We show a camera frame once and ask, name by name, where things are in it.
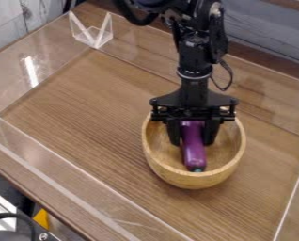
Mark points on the yellow warning label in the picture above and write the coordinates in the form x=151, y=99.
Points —
x=41, y=218

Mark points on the clear acrylic tray wall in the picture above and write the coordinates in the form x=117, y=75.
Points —
x=76, y=197

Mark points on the brown wooden bowl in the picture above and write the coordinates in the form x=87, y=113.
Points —
x=163, y=156

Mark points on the purple toy eggplant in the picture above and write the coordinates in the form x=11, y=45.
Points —
x=192, y=148

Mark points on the clear acrylic corner bracket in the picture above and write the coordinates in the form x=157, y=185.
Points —
x=92, y=36

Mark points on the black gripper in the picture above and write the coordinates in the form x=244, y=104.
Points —
x=193, y=103

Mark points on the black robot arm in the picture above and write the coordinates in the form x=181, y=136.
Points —
x=196, y=24

